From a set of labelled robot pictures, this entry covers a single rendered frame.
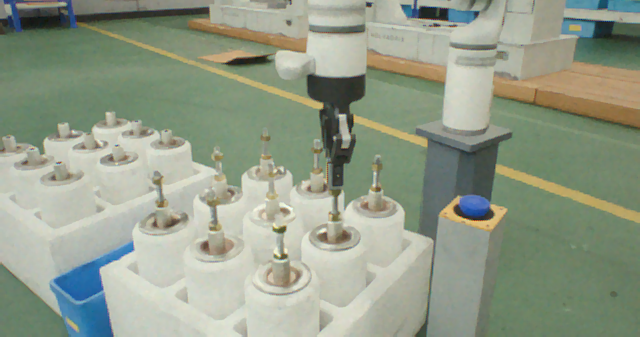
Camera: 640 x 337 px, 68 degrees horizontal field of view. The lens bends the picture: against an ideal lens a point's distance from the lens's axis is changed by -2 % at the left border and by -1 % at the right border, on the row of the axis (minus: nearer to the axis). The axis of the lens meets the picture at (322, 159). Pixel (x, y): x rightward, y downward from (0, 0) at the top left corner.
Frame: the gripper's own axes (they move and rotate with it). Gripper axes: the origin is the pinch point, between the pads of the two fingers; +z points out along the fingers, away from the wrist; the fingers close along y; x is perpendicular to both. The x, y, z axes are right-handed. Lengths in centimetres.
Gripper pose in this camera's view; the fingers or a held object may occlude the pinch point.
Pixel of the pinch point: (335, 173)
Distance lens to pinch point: 66.1
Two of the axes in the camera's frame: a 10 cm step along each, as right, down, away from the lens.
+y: -1.8, -3.7, 9.1
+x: -9.8, 0.7, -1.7
